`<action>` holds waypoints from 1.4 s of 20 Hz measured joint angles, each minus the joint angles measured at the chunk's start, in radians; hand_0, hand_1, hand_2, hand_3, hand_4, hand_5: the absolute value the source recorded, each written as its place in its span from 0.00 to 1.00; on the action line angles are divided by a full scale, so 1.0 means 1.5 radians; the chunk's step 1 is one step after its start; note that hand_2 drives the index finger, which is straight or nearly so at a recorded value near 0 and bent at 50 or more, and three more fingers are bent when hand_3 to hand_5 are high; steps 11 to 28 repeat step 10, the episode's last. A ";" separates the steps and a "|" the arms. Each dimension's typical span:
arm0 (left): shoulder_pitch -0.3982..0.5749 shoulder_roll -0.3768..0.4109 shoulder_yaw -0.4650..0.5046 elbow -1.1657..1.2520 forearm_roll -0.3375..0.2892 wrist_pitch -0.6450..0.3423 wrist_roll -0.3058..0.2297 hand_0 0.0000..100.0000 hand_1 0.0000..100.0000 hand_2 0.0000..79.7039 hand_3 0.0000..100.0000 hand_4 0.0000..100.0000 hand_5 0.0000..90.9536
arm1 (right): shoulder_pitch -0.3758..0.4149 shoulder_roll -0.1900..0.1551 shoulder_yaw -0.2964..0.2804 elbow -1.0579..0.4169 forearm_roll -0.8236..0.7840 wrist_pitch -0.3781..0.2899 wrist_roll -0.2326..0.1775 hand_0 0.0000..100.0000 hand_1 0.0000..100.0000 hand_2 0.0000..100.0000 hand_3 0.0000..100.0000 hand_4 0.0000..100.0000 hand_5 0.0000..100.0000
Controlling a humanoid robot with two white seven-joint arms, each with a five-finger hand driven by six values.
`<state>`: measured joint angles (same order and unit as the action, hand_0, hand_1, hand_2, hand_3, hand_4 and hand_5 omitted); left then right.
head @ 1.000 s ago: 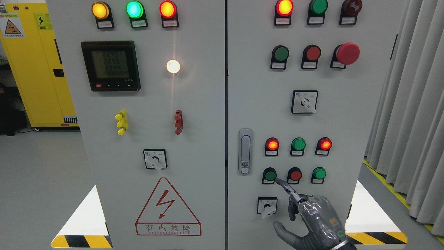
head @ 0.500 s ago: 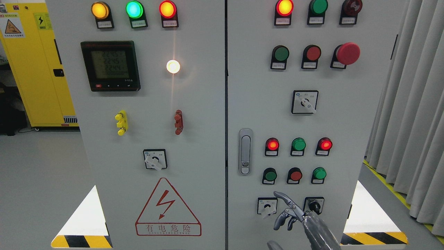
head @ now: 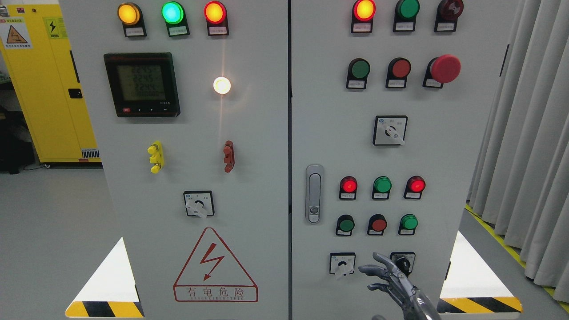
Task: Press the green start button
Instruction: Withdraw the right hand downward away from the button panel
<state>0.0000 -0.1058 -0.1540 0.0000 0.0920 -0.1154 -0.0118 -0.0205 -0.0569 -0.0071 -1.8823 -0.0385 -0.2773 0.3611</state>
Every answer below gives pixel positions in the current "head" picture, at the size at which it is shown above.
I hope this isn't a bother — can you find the silver robotic hand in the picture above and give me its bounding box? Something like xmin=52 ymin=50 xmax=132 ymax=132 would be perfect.
xmin=358 ymin=252 xmax=441 ymax=320

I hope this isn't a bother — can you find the lower bright green push button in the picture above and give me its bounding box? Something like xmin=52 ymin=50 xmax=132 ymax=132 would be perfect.
xmin=398 ymin=213 xmax=419 ymax=236

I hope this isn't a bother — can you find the lower red push button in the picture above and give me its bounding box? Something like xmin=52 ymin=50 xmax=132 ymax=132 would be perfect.
xmin=367 ymin=214 xmax=387 ymax=236

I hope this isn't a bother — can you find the red push button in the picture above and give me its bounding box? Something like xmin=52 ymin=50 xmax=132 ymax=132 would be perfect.
xmin=367 ymin=214 xmax=387 ymax=236
xmin=385 ymin=57 xmax=411 ymax=89

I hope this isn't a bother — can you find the lower dark green push button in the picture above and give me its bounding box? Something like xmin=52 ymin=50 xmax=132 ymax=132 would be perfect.
xmin=335 ymin=214 xmax=354 ymax=236

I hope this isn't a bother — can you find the upper red push button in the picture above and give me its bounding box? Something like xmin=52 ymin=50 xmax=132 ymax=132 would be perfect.
xmin=385 ymin=57 xmax=411 ymax=89

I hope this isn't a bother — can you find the red mushroom emergency stop button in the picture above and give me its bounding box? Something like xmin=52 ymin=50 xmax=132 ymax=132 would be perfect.
xmin=422 ymin=54 xmax=461 ymax=89

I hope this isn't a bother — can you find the upper green push button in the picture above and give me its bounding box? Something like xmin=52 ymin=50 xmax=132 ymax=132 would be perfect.
xmin=346 ymin=57 xmax=371 ymax=90

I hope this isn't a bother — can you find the lower right red indicator light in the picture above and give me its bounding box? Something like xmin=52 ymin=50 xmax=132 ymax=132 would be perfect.
xmin=404 ymin=176 xmax=425 ymax=199

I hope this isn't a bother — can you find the red indicator light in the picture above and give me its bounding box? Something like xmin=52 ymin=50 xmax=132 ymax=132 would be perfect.
xmin=339 ymin=176 xmax=358 ymax=200
xmin=404 ymin=176 xmax=425 ymax=199
xmin=204 ymin=0 xmax=229 ymax=36
xmin=350 ymin=0 xmax=376 ymax=34

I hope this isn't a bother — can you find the lower middle green indicator light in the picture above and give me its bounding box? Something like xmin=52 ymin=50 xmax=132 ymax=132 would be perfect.
xmin=371 ymin=176 xmax=393 ymax=200

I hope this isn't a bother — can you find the green indicator light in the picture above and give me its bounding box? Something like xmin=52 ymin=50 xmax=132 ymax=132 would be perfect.
xmin=161 ymin=1 xmax=190 ymax=37
xmin=393 ymin=0 xmax=420 ymax=32
xmin=371 ymin=176 xmax=393 ymax=200

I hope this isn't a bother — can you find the lower left red indicator light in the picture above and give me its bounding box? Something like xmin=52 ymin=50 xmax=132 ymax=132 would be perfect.
xmin=339 ymin=176 xmax=358 ymax=200

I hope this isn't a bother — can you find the grey pleated curtain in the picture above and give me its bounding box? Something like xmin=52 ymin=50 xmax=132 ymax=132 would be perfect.
xmin=469 ymin=0 xmax=569 ymax=302

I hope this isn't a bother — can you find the red electric danger warning sticker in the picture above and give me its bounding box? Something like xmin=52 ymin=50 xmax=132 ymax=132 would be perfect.
xmin=173 ymin=227 xmax=258 ymax=303

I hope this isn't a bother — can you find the grey right cabinet door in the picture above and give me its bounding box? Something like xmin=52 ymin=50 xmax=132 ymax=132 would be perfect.
xmin=291 ymin=0 xmax=523 ymax=320

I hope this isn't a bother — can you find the grey cabinet door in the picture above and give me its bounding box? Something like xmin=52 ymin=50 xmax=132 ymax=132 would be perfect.
xmin=60 ymin=0 xmax=289 ymax=320
xmin=291 ymin=0 xmax=523 ymax=320

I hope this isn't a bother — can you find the red test terminal block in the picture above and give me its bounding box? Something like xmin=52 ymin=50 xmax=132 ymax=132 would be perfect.
xmin=222 ymin=140 xmax=235 ymax=173

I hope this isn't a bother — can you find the white lit indicator lamp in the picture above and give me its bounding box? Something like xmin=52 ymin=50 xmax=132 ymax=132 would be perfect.
xmin=212 ymin=76 xmax=232 ymax=95

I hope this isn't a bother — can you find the green indicator light top right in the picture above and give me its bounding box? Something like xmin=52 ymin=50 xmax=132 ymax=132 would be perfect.
xmin=393 ymin=0 xmax=420 ymax=32

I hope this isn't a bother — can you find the dark red buzzer top right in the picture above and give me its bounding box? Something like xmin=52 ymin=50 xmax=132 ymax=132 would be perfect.
xmin=433 ymin=0 xmax=464 ymax=32

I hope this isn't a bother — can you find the red indicator light top right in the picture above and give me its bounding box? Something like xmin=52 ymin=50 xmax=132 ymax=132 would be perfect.
xmin=350 ymin=0 xmax=376 ymax=34

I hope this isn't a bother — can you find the yellow test terminal block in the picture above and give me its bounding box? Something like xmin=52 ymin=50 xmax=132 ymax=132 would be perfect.
xmin=148 ymin=140 xmax=164 ymax=174

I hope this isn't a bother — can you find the grey left cabinet door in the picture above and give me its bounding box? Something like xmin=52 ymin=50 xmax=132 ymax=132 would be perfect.
xmin=60 ymin=0 xmax=289 ymax=320

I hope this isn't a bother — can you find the black digital power meter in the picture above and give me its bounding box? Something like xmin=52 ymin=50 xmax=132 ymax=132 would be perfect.
xmin=104 ymin=52 xmax=180 ymax=117

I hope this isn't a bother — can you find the red indicator light top left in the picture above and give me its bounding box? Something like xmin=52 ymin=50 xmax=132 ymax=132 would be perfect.
xmin=204 ymin=0 xmax=229 ymax=36

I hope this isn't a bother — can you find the green indicator light top left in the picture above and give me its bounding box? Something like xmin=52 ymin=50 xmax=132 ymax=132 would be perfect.
xmin=161 ymin=1 xmax=190 ymax=37

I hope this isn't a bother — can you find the yellow indicator light top left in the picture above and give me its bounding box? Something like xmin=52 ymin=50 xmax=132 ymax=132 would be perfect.
xmin=117 ymin=2 xmax=147 ymax=38

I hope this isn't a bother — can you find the yellow safety storage cabinet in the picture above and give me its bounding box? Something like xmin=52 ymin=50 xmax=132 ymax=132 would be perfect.
xmin=1 ymin=4 xmax=101 ymax=163

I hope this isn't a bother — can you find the black key selector switch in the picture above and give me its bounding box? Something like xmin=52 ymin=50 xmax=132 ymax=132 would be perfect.
xmin=390 ymin=252 xmax=415 ymax=277

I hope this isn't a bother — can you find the bottom white rotary selector switch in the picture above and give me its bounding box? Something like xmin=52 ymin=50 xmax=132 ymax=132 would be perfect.
xmin=329 ymin=252 xmax=356 ymax=280

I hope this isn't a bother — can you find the silver door lock handle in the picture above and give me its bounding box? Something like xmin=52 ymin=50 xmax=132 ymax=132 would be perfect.
xmin=305 ymin=164 xmax=324 ymax=224

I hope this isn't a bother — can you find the upper right rotary selector switch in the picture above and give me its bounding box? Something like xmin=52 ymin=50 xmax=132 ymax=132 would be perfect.
xmin=372 ymin=115 xmax=408 ymax=146

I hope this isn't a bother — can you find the left door rotary selector switch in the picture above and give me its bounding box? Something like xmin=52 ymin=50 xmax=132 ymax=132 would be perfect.
xmin=183 ymin=191 xmax=215 ymax=218

